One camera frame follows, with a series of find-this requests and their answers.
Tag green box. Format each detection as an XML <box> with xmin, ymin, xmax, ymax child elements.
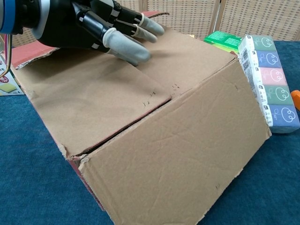
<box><xmin>203</xmin><ymin>30</ymin><xmax>244</xmax><ymax>56</ymax></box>

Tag red cardboard box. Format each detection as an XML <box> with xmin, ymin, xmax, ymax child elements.
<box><xmin>10</xmin><ymin>11</ymin><xmax>272</xmax><ymax>225</ymax></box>

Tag orange and purple toy block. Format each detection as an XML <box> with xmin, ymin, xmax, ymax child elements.
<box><xmin>290</xmin><ymin>90</ymin><xmax>300</xmax><ymax>111</ymax></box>

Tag coloured wrist cables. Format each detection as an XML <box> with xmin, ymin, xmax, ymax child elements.
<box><xmin>0</xmin><ymin>32</ymin><xmax>12</xmax><ymax>82</ymax></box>

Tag blue table cloth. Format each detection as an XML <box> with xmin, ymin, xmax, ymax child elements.
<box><xmin>0</xmin><ymin>39</ymin><xmax>300</xmax><ymax>225</ymax></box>

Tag sponge package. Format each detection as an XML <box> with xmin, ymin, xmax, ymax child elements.
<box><xmin>0</xmin><ymin>52</ymin><xmax>25</xmax><ymax>97</ymax></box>

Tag multicolour tissue pack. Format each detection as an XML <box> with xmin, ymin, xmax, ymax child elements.
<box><xmin>238</xmin><ymin>34</ymin><xmax>300</xmax><ymax>135</ymax></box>

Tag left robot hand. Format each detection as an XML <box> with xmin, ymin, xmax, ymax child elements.
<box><xmin>32</xmin><ymin>0</ymin><xmax>165</xmax><ymax>66</ymax></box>

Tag wicker folding screen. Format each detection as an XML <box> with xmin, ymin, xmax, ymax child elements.
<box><xmin>0</xmin><ymin>0</ymin><xmax>300</xmax><ymax>47</ymax></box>

